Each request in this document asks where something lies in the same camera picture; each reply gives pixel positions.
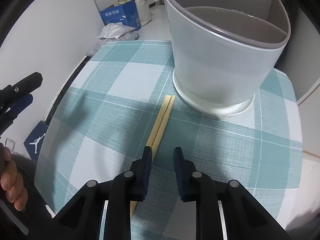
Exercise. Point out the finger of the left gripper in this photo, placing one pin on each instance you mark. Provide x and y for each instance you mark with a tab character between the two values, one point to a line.
16	98

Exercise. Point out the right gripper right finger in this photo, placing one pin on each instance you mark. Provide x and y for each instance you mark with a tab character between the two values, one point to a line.
195	186

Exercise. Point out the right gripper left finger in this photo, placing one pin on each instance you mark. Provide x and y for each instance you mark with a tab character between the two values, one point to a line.
127	187

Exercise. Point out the wooden chopstick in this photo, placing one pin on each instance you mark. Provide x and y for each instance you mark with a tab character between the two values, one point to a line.
156	126
163	126

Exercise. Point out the person's left hand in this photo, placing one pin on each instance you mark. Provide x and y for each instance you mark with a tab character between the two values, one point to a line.
12	182

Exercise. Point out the navy Jordan shoe box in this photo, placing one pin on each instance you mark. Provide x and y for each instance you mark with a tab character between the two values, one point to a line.
33	142

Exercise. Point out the teal checked tablecloth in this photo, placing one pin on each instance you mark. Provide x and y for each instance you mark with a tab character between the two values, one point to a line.
105	119

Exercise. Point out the white plastic parcel bag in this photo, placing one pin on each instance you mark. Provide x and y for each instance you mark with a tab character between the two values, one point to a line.
115	31

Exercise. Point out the blue cardboard box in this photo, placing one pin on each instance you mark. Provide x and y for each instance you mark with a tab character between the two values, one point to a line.
126	14

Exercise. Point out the white divided utensil holder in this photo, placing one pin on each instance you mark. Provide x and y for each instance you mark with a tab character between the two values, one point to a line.
224	50

